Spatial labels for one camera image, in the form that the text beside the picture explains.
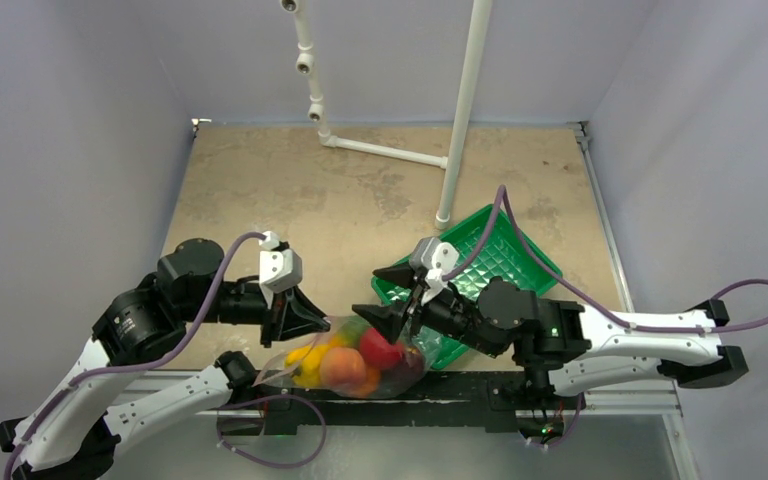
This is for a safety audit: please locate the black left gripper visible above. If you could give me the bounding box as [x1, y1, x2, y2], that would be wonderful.
[184, 279, 332, 346]

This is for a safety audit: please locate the green plastic tray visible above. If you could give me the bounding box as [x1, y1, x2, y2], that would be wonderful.
[370, 204, 563, 370]

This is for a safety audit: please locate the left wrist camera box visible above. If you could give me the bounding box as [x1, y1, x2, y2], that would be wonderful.
[258, 231, 303, 294]

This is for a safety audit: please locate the yellow toy bell pepper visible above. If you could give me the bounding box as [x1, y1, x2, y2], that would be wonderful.
[284, 344, 331, 388]

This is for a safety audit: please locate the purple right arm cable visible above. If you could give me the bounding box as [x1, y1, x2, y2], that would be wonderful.
[440, 184, 768, 335]

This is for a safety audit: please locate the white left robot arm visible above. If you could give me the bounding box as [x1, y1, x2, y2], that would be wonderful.
[0, 232, 330, 479]

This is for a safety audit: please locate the dark red toy apple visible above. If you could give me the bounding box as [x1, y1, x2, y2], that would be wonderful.
[381, 347, 425, 391]

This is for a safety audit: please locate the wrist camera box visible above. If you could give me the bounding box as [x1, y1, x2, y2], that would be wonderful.
[258, 231, 303, 294]
[408, 236, 460, 305]

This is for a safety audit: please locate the toy peach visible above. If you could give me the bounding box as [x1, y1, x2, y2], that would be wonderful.
[320, 347, 366, 390]

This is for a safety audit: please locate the red toy tomato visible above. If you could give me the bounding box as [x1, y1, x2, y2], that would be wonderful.
[358, 328, 404, 371]

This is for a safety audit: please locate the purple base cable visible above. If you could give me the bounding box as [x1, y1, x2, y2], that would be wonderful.
[523, 394, 587, 453]
[214, 392, 330, 471]

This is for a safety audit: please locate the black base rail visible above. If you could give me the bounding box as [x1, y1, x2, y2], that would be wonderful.
[221, 371, 586, 438]

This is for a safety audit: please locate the clear zip top bag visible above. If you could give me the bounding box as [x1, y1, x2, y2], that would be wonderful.
[256, 316, 443, 399]

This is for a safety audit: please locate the white PVC pipe frame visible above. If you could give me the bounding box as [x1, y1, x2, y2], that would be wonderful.
[276, 1, 493, 230]

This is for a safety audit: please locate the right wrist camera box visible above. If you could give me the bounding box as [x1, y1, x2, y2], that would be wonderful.
[408, 236, 460, 305]

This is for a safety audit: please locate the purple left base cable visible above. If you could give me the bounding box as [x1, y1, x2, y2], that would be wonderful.
[214, 392, 330, 471]

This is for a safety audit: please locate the green toy mango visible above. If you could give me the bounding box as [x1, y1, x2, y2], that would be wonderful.
[331, 319, 370, 348]

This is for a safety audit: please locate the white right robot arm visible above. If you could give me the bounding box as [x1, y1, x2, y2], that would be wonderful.
[352, 263, 749, 407]

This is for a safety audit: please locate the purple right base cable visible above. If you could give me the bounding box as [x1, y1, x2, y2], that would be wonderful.
[523, 394, 587, 453]

